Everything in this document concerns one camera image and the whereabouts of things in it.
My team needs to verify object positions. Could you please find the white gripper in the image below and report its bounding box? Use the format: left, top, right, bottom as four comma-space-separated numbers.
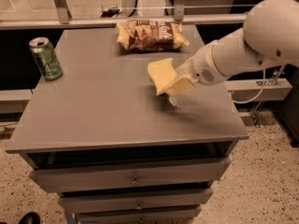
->
164, 41, 227, 96

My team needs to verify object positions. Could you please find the yellow sponge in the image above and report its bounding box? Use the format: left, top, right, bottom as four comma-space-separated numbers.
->
148, 58, 178, 95

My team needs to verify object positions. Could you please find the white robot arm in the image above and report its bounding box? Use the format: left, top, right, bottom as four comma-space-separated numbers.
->
164, 0, 299, 96

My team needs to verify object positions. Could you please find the brown chip bag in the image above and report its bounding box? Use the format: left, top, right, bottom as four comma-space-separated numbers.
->
117, 20, 190, 52

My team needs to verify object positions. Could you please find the small black device on floor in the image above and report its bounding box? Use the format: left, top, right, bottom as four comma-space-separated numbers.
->
101, 6, 121, 18

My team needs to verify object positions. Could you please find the grey drawer cabinet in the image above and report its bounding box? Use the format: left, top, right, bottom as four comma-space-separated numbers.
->
5, 23, 250, 224

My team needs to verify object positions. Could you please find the bottom grey drawer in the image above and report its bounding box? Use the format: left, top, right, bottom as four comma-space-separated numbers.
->
77, 205, 201, 224

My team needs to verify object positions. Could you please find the grey drawer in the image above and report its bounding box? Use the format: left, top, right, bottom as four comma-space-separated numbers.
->
59, 189, 213, 214
30, 157, 231, 193
77, 205, 201, 224

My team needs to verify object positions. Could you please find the green soda can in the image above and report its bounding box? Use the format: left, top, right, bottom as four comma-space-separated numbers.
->
29, 37, 63, 80

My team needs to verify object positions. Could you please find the top grey drawer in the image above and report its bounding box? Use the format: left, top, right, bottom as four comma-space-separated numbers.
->
30, 157, 231, 193

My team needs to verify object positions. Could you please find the middle grey drawer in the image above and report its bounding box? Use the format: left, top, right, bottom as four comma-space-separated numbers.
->
59, 189, 213, 214

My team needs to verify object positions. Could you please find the black shoe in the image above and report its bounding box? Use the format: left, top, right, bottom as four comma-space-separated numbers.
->
18, 212, 40, 224

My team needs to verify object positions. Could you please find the white cable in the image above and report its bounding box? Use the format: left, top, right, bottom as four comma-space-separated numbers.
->
231, 68, 267, 105

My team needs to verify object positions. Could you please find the metal railing frame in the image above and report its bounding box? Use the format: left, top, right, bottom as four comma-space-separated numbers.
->
0, 0, 299, 30

